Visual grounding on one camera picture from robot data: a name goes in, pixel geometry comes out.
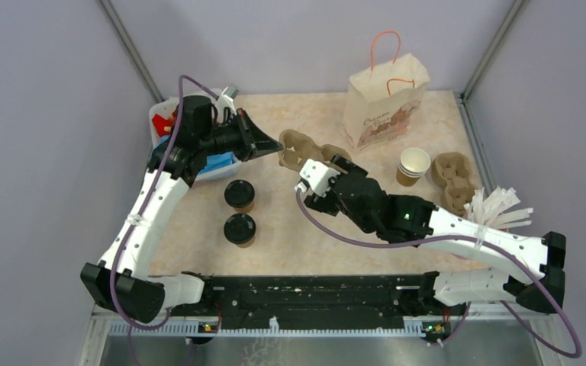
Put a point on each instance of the single cardboard cup carrier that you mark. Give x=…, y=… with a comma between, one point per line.
x=299, y=147

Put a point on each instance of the stack of paper cups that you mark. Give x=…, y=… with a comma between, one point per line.
x=413, y=164

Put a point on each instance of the cardboard cup carrier stack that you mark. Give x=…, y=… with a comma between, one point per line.
x=452, y=172

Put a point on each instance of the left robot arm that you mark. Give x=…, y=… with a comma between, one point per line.
x=119, y=281

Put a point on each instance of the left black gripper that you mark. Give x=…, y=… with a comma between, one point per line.
x=253, y=140

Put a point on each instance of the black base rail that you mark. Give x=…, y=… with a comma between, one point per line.
x=321, y=305

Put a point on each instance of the brown paper cup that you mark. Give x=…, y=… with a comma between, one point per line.
x=244, y=207
x=245, y=243

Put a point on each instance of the white wrapped straws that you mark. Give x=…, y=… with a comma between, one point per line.
x=497, y=209

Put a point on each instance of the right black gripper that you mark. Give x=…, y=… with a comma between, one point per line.
x=326, y=203

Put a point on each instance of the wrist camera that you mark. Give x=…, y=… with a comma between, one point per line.
x=315, y=176
x=225, y=103

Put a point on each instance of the blue snack bag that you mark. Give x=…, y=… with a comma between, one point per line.
x=217, y=166

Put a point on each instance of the black cup lid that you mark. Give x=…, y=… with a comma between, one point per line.
x=239, y=227
x=238, y=191

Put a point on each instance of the paper takeout bag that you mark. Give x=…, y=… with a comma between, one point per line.
x=382, y=98

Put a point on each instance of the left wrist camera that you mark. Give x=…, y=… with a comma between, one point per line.
x=225, y=103

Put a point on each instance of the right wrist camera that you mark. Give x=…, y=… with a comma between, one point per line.
x=315, y=176

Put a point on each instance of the white plastic basket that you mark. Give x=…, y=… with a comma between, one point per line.
x=169, y=104

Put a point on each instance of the red snack bag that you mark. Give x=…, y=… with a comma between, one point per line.
x=164, y=123

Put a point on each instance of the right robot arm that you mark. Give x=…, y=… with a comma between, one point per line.
x=527, y=270

